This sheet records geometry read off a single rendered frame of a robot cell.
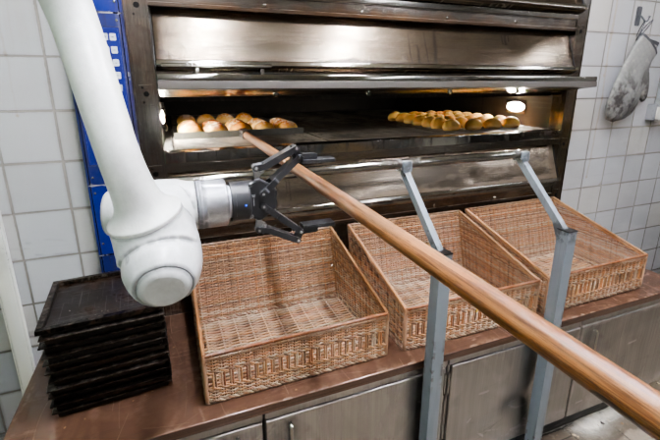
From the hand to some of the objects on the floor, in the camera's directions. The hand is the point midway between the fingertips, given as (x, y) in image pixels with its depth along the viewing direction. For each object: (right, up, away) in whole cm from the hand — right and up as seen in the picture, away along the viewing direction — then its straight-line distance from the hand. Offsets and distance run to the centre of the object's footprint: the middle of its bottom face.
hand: (327, 191), depth 84 cm
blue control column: (-102, -79, +160) cm, 206 cm away
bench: (+29, -100, +84) cm, 134 cm away
